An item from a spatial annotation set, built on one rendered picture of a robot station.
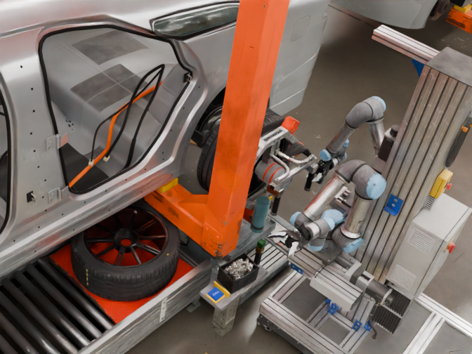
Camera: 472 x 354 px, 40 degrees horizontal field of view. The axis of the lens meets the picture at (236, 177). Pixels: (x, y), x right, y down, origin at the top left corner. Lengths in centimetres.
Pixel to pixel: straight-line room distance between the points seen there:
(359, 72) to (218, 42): 346
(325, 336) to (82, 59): 239
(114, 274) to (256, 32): 165
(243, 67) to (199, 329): 185
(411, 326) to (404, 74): 348
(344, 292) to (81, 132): 192
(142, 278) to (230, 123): 110
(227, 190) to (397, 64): 412
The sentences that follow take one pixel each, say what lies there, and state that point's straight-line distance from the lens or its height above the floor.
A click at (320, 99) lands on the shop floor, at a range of 634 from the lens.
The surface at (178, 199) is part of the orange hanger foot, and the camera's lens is 397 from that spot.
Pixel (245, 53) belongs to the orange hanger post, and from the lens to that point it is 301.
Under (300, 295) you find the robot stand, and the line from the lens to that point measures 423.
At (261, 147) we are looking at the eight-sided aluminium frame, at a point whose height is 110.
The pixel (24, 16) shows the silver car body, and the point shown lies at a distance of 299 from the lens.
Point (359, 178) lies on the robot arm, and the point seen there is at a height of 143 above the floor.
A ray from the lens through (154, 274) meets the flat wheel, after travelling 383.
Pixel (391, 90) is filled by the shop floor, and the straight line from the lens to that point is 680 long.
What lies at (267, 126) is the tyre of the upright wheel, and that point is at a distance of 387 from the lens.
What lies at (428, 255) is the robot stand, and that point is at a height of 109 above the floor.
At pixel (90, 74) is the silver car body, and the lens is 436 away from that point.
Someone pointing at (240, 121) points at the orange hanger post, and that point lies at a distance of 319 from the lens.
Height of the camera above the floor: 344
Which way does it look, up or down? 41 degrees down
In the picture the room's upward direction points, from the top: 11 degrees clockwise
